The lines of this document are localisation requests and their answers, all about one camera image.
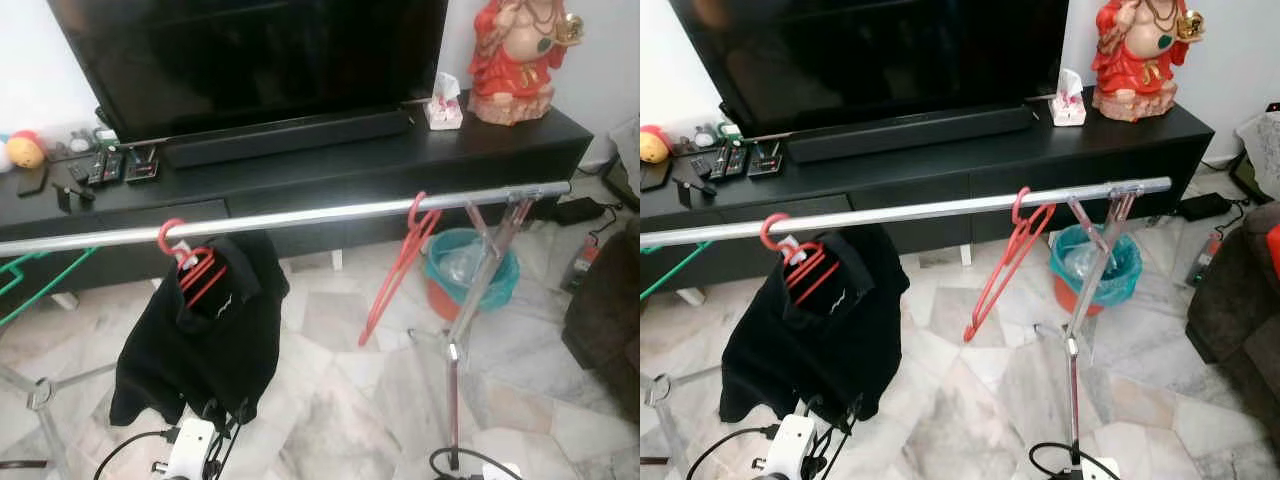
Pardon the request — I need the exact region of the white tissue pack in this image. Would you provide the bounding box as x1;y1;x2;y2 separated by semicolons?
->
425;72;465;132
1050;68;1089;128

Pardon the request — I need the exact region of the black garment with white logo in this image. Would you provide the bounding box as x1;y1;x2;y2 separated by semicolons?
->
718;225;911;426
108;232;291;429

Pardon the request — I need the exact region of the black remote in stand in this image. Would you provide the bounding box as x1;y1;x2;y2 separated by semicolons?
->
712;147;750;182
88;150;127;187
748;142;785;180

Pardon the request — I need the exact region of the black remote control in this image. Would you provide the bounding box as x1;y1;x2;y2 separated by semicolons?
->
50;160;97;214
672;155;717;198

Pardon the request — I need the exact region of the chrome clothes rack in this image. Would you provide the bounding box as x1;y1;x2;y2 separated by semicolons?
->
640;177;1173;480
0;180;573;480

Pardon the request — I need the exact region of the black low TV cabinet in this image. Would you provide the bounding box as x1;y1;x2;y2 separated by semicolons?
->
640;95;1216;301
0;100;596;301

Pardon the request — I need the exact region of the black flat-screen TV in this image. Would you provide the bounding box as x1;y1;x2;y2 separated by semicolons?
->
668;0;1071;138
48;0;449;146

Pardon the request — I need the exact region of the orange yellow round toy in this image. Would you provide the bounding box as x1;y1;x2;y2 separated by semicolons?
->
3;130;47;171
640;125;672;165

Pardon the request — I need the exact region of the green plastic hanger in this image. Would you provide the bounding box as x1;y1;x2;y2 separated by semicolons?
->
0;248;99;326
640;240;709;301

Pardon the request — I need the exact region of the dark brown sofa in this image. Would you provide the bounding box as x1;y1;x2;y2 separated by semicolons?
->
562;225;641;423
1185;200;1280;406

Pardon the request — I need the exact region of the white lace cloth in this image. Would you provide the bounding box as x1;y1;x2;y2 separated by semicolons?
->
1237;110;1280;201
608;115;641;179

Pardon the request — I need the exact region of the grey and red spray can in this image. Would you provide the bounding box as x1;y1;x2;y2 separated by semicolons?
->
1187;228;1227;289
563;235;607;294

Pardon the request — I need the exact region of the black soundbar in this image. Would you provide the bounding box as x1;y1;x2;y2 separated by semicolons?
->
785;103;1036;164
163;108;413;169

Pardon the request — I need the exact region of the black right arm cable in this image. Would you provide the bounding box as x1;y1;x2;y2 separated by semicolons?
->
430;447;513;480
1028;442;1111;480

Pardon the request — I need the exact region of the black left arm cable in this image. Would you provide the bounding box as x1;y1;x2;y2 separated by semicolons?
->
685;425;779;480
93;428;179;480

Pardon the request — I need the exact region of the red plastic bucket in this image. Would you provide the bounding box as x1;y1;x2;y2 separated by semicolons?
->
1052;270;1107;317
425;275;483;323

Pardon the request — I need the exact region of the red plastic hanger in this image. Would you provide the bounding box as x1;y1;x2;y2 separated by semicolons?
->
358;192;443;348
157;218;229;311
760;212;843;309
963;187;1057;343

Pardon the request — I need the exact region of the red laughing Buddha statue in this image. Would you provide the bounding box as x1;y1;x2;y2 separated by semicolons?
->
468;0;585;127
1090;0;1207;123

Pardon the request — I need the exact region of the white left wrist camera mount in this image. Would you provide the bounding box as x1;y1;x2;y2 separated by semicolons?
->
752;413;819;480
150;417;219;480

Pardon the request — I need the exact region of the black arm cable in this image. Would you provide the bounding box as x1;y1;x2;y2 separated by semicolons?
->
1028;442;1111;480
430;447;513;480
685;425;779;480
93;428;179;480

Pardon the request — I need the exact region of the black power adapter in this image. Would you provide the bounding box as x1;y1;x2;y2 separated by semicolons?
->
553;197;607;227
1175;192;1234;222

